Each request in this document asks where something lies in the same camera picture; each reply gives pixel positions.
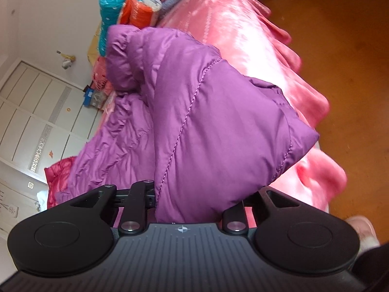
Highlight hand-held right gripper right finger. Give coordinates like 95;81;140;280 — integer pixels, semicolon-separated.
221;188;307;236

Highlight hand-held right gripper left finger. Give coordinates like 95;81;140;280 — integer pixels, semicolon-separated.
59;180;157;236

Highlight purple down jacket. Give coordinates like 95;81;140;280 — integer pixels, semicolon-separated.
56;24;320;224

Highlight red quilted garment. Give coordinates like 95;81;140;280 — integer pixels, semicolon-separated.
44;155;81;209

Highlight blue box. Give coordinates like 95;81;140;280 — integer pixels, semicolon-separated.
82;89;96;110

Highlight pink slipper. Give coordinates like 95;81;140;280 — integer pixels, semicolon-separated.
346;216;381;250

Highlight orange patterned cloth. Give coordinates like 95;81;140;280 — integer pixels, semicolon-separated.
92;57;116;98

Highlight white wardrobe doors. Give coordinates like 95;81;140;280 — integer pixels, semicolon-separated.
0;60;104;187

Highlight person's dark trouser leg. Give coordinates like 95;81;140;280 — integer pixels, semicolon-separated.
353;243;389;292

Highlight pink bed blanket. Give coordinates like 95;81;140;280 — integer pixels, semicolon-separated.
91;0;349;226

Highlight orange and teal printed quilt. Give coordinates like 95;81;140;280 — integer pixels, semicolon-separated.
99;0;163;58

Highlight wall hook with yellow tassel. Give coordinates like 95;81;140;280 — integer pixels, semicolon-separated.
56;50;76;69

